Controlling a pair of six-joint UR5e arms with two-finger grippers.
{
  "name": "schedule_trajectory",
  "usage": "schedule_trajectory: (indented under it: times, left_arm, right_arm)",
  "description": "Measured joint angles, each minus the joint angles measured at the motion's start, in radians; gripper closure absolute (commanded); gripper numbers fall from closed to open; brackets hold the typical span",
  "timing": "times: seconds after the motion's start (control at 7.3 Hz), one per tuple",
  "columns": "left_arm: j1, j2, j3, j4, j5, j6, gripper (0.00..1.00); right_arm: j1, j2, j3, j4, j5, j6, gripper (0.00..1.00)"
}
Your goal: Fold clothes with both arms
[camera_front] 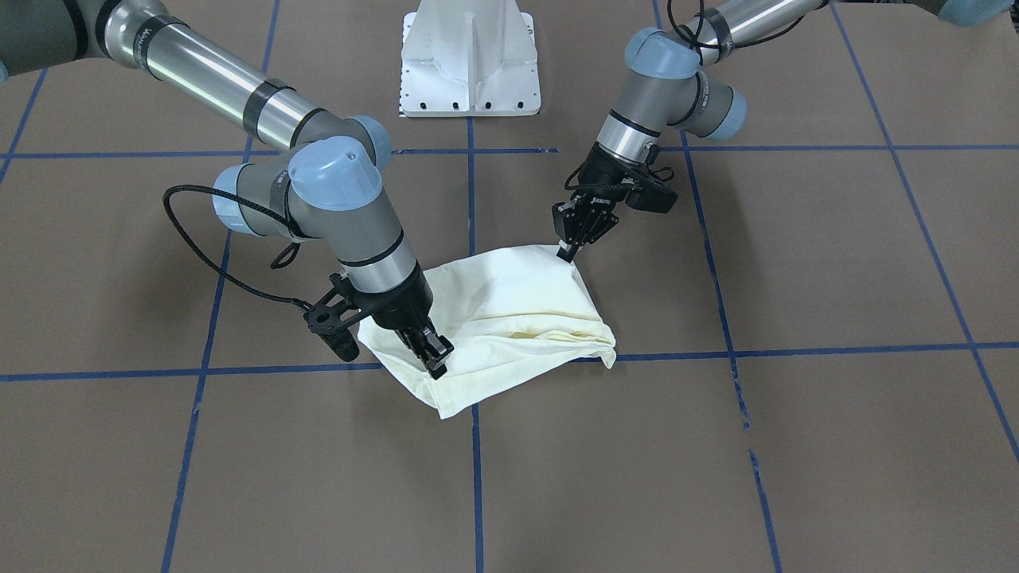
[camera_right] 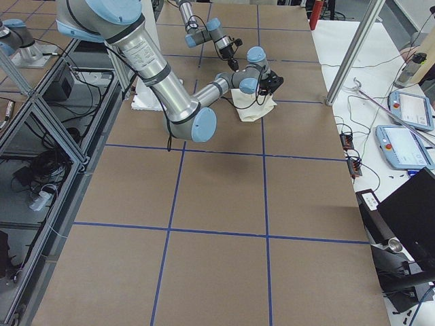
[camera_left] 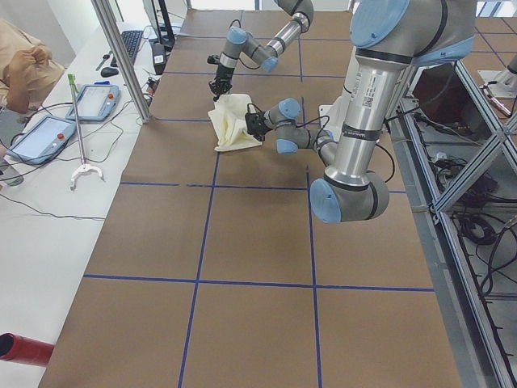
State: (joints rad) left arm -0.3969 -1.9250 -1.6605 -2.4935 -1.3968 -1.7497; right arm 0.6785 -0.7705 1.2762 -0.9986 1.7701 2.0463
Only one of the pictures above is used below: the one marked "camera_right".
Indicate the near blue teach pendant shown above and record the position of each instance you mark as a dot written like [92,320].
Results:
[402,149]

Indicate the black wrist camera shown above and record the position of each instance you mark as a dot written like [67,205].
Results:
[273,82]
[237,42]

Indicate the red cylinder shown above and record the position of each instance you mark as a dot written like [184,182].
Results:
[315,14]

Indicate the blue teach pendant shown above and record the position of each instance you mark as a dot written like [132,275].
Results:
[413,109]
[402,149]

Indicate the far blue teach pendant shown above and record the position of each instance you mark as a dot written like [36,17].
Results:
[413,109]

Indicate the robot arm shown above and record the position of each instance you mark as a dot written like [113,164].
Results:
[199,32]
[122,24]

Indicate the cream long-sleeve Twinkle shirt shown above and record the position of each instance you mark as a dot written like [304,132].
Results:
[251,107]

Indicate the white camera post base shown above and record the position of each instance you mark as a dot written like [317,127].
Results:
[144,55]

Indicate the aluminium frame post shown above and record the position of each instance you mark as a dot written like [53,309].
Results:
[362,31]

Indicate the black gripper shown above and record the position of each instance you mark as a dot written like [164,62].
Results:
[229,55]
[264,86]

